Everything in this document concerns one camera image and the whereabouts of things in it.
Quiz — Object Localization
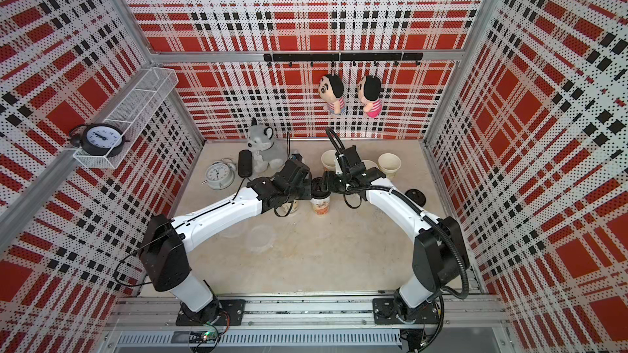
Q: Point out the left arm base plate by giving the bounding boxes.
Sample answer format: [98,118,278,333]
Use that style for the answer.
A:
[176,299,246,327]

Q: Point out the white alarm clock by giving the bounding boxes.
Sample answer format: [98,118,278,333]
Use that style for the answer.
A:
[202,158,237,191]

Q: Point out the black cup lid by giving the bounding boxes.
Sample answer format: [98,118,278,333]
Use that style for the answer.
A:
[311,176,331,200]
[405,189,427,208]

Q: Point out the grey husky plush toy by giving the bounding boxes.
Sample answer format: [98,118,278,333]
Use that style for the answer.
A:
[246,117,288,173]

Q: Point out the hanging doll pink dress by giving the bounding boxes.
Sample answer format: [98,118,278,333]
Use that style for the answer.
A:
[358,75,383,119]

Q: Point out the white wire basket shelf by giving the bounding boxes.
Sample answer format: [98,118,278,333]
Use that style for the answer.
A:
[73,67,178,169]

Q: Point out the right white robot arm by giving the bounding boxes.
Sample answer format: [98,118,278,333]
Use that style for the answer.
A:
[322,146,470,324]

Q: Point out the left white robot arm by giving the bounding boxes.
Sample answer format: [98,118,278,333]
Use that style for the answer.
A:
[137,154,312,325]

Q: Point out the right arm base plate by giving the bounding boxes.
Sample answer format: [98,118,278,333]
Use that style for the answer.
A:
[372,297,439,325]

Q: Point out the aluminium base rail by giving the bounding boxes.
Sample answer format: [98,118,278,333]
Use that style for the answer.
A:
[97,291,517,352]

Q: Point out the black hook rail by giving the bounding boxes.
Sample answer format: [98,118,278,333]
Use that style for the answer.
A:
[263,52,425,64]

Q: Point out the black wall clock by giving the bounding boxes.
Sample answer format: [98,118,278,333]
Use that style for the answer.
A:
[69,124,129,158]

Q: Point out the black glasses case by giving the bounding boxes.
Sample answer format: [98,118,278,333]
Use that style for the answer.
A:
[237,150,253,179]

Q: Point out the paper milk tea cup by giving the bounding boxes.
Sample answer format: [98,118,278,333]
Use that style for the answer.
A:
[286,200,299,214]

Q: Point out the hanging doll blue shorts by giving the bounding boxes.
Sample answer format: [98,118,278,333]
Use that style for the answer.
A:
[318,74,345,115]

